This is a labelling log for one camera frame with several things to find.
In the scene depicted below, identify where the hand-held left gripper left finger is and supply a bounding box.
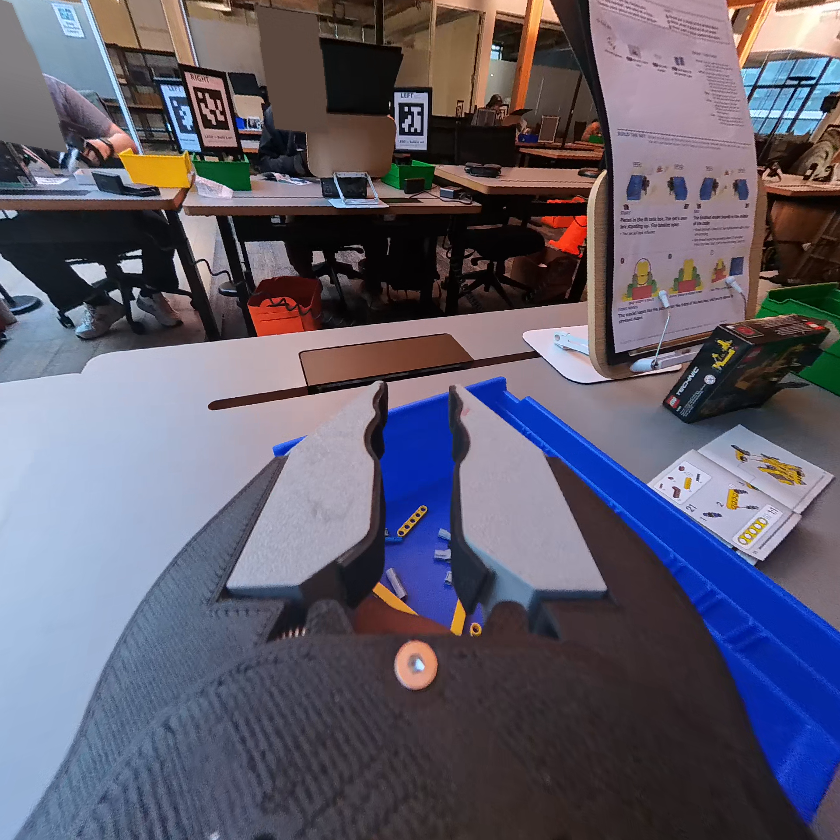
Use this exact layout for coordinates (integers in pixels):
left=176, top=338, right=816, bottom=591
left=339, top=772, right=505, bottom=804
left=224, top=381, right=389, bottom=610

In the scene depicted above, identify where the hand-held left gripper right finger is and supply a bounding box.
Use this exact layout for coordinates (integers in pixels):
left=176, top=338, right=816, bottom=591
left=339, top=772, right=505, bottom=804
left=448, top=385, right=609, bottom=614

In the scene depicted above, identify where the pile of lego pieces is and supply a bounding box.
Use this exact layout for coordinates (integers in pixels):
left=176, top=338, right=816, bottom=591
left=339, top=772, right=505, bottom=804
left=367, top=504, right=487, bottom=639

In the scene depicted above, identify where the blue plastic bin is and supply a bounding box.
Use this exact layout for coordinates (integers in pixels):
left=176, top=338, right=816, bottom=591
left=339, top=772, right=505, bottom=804
left=272, top=376, right=840, bottom=824

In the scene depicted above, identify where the lego instruction booklet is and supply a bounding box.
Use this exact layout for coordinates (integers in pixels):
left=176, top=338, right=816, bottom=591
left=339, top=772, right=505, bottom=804
left=647, top=424, right=834, bottom=565

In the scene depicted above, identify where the black lego set box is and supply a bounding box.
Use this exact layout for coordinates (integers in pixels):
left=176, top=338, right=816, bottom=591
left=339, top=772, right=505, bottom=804
left=663, top=314, right=831, bottom=424

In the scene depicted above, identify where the orange bag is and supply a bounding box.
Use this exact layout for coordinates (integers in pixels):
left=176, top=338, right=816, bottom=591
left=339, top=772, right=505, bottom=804
left=247, top=276, right=324, bottom=337

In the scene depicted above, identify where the black office chair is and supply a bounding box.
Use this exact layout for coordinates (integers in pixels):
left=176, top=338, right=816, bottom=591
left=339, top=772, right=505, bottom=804
left=453, top=223, right=546, bottom=309

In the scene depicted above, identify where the orange traffic cone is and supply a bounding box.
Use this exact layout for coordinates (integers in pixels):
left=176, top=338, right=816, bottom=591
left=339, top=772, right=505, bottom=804
left=548, top=217, right=586, bottom=257

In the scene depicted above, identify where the grey office desk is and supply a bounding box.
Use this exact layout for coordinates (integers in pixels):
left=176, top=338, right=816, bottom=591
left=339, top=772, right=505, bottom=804
left=0, top=180, right=221, bottom=342
left=184, top=177, right=483, bottom=316
left=433, top=164, right=605, bottom=198

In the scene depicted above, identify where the green plastic bin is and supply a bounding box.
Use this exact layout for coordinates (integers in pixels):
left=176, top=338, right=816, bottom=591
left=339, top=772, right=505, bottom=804
left=192, top=154, right=252, bottom=191
left=755, top=282, right=840, bottom=398
left=382, top=161, right=436, bottom=190

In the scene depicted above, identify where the yellow plastic bin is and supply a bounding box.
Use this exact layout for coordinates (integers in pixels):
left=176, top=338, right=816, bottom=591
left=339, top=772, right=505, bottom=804
left=118, top=150, right=194, bottom=189

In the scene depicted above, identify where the printed instruction sheet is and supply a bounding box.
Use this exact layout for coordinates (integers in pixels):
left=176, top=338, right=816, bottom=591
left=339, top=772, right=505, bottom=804
left=587, top=0, right=761, bottom=358

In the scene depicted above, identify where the black white marker sign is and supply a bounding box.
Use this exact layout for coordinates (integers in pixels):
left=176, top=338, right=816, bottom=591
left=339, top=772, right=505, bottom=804
left=155, top=79, right=198, bottom=153
left=394, top=87, right=433, bottom=153
left=178, top=63, right=236, bottom=156

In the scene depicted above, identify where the black screen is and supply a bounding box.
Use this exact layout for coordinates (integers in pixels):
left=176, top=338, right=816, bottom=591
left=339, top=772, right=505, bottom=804
left=320, top=38, right=404, bottom=116

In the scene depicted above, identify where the grey table cable cover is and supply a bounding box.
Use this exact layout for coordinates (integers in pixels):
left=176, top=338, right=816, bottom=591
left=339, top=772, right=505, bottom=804
left=299, top=332, right=475, bottom=389

